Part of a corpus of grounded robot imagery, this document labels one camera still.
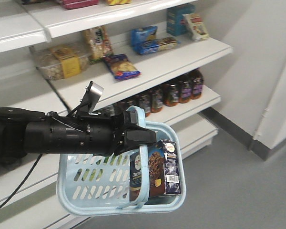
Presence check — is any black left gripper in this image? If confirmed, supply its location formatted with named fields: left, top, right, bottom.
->
left=79, top=111, right=157, bottom=156

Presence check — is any dark blue chocolate cookie box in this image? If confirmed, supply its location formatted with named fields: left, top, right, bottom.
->
left=148, top=139, right=181, bottom=198

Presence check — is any light blue plastic basket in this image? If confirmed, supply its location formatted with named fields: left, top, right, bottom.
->
left=56, top=106, right=186, bottom=216

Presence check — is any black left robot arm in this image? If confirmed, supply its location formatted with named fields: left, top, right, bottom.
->
left=0, top=107, right=156, bottom=165

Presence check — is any clear tub of cookies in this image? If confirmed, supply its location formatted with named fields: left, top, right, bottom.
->
left=33, top=43, right=90, bottom=80

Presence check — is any blue snack bag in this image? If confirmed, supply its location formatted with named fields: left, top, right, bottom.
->
left=103, top=54, right=141, bottom=81

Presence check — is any white store shelving unit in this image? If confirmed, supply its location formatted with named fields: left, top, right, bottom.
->
left=0, top=0, right=233, bottom=229

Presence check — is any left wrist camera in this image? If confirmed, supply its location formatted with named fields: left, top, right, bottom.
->
left=80, top=81, right=104, bottom=114

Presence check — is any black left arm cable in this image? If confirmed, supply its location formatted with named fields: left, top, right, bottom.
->
left=0, top=154, right=43, bottom=217

